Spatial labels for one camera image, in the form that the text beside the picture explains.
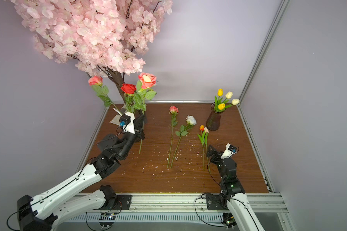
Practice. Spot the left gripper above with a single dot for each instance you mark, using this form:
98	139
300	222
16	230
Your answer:
137	121

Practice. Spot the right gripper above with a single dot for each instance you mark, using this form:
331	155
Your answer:
215	156

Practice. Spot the orange tulip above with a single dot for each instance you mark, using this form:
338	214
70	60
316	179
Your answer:
201	137

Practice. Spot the pale pink tulip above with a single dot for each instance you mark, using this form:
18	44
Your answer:
206	133

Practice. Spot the red rose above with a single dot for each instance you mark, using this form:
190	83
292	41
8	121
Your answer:
129	92

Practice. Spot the yellow tulip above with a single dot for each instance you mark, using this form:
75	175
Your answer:
218	100
220	107

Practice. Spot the white tulip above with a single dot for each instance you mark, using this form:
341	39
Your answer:
234	102

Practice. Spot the pink orange rose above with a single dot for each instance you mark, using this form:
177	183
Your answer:
102	92

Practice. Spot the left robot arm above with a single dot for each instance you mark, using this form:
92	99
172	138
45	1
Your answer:
49	209

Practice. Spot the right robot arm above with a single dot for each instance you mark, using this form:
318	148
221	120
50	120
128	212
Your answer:
232	195

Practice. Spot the dark glass vase left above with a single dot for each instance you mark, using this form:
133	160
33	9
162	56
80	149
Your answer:
135	126

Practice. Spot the dark glass vase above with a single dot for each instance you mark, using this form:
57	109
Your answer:
214	119
135	126

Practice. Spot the beige paper sheet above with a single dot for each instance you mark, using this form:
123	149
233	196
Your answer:
115	118

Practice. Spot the dark glass vase right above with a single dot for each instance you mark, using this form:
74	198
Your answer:
214	119

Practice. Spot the right controller board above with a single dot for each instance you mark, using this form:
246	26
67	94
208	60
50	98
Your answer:
229	220

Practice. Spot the controller board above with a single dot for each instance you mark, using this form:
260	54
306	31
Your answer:
229	220
107	220

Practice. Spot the pink cherry blossom tree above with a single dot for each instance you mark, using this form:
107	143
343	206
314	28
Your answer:
106	38

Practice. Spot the left controller board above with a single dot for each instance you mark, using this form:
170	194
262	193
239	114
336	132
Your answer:
107	220

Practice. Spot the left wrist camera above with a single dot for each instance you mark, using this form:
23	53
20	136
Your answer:
127	122

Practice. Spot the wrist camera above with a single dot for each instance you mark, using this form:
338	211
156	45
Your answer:
127	122
229	151

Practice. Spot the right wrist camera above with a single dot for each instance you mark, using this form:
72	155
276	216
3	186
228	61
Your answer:
229	151

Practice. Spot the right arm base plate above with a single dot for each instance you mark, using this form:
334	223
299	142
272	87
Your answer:
215	201

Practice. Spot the aluminium front rail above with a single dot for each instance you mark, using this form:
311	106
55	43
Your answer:
168	202

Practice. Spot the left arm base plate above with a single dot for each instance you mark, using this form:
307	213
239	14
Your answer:
117	202

